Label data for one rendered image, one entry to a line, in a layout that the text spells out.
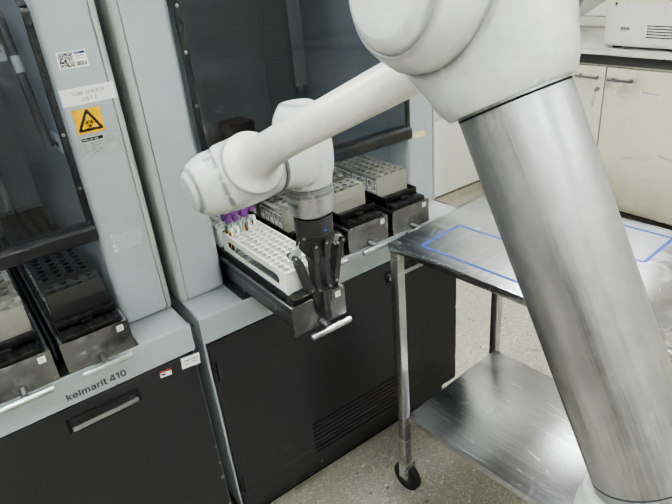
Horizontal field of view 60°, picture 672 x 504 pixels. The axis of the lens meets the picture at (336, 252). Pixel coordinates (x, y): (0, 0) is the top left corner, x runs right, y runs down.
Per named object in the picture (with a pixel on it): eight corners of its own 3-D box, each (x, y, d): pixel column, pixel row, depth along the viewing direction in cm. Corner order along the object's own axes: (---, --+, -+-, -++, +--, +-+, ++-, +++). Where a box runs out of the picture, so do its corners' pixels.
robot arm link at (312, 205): (275, 185, 109) (279, 214, 111) (301, 197, 102) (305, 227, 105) (314, 172, 113) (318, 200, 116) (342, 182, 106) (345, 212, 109)
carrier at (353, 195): (361, 201, 160) (360, 181, 157) (366, 203, 158) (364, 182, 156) (327, 214, 154) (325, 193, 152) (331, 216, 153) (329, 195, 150)
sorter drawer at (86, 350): (8, 260, 166) (-3, 232, 162) (59, 245, 173) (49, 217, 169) (75, 386, 112) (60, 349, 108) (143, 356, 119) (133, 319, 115)
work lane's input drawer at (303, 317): (169, 237, 170) (162, 209, 166) (211, 223, 177) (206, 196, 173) (306, 348, 117) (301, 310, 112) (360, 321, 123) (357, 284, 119)
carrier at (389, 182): (402, 186, 167) (402, 166, 165) (407, 187, 166) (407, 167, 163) (371, 197, 162) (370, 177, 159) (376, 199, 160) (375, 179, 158)
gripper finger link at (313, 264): (319, 243, 111) (313, 245, 110) (324, 293, 116) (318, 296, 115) (308, 237, 114) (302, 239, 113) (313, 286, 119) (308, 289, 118)
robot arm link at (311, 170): (311, 170, 114) (257, 190, 107) (302, 90, 107) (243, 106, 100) (348, 180, 107) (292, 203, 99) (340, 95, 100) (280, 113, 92)
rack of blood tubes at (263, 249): (224, 254, 142) (219, 231, 139) (259, 241, 147) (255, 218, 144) (288, 300, 120) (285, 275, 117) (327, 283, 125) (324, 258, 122)
